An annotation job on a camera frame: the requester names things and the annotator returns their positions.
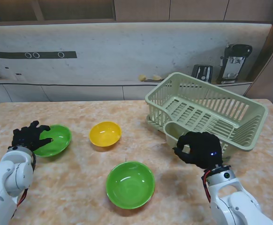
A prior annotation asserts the white counter cabinet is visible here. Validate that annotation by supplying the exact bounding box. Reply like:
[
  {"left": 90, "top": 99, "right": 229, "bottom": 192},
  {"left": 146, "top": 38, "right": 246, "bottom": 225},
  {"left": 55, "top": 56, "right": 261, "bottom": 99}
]
[{"left": 0, "top": 79, "right": 253, "bottom": 103}]

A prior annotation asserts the black silver coffee machine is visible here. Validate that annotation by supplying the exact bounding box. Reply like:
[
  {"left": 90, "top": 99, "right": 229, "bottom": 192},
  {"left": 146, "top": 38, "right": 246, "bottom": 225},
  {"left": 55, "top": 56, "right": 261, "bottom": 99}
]
[{"left": 217, "top": 43, "right": 253, "bottom": 85}]

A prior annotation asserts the red right wrist cable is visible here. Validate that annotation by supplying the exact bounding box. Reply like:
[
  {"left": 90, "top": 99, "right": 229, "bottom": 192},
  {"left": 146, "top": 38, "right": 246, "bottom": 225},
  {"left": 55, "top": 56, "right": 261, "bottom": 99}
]
[{"left": 202, "top": 170, "right": 212, "bottom": 203}]

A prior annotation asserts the brown wooden side panel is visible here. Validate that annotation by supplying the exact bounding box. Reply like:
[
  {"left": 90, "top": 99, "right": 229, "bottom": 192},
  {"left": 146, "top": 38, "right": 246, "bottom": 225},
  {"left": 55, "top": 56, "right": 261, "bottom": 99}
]
[{"left": 244, "top": 22, "right": 273, "bottom": 106}]

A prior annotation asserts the small white box black mark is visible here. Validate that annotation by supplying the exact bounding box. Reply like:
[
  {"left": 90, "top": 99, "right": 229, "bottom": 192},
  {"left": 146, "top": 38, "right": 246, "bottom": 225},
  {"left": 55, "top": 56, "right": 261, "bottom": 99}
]
[
  {"left": 14, "top": 71, "right": 26, "bottom": 82},
  {"left": 4, "top": 66, "right": 13, "bottom": 80}
]

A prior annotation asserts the green plastic bowl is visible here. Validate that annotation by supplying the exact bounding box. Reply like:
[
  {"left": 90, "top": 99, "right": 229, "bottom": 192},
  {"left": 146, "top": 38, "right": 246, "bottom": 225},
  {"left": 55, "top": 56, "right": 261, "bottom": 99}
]
[
  {"left": 32, "top": 125, "right": 72, "bottom": 158},
  {"left": 106, "top": 161, "right": 156, "bottom": 210}
]

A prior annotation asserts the black wall socket rail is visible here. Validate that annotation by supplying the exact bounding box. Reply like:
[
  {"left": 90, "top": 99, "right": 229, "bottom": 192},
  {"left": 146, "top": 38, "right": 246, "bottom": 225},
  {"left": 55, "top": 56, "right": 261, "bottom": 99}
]
[{"left": 0, "top": 51, "right": 77, "bottom": 59}]

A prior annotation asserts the light green plastic dish rack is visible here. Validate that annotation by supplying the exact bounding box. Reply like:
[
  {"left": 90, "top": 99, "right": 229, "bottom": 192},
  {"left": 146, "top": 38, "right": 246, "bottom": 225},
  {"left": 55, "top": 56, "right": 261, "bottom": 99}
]
[{"left": 144, "top": 72, "right": 269, "bottom": 153}]

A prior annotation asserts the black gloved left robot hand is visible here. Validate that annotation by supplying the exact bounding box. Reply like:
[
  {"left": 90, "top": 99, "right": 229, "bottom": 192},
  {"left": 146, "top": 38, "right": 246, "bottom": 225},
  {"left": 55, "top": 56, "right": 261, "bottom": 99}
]
[{"left": 11, "top": 120, "right": 53, "bottom": 152}]

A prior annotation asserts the black toaster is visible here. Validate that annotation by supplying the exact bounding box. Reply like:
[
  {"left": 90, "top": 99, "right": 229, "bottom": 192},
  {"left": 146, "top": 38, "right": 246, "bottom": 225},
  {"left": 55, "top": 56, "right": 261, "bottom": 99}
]
[{"left": 191, "top": 64, "right": 214, "bottom": 84}]

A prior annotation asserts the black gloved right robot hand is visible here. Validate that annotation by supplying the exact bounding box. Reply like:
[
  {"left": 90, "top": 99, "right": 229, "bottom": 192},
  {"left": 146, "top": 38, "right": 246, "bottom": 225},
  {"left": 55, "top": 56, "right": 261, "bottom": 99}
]
[{"left": 173, "top": 131, "right": 223, "bottom": 170}]

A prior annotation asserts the wooden wall cabinet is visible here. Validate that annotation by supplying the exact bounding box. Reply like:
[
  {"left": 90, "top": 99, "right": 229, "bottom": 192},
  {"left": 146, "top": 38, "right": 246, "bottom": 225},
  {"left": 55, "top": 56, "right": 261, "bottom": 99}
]
[{"left": 0, "top": 0, "right": 273, "bottom": 24}]

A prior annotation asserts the yellow plastic bowl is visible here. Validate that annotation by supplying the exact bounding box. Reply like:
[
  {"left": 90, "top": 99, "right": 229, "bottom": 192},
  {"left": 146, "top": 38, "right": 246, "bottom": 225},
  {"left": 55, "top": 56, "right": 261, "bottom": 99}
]
[{"left": 89, "top": 121, "right": 122, "bottom": 147}]

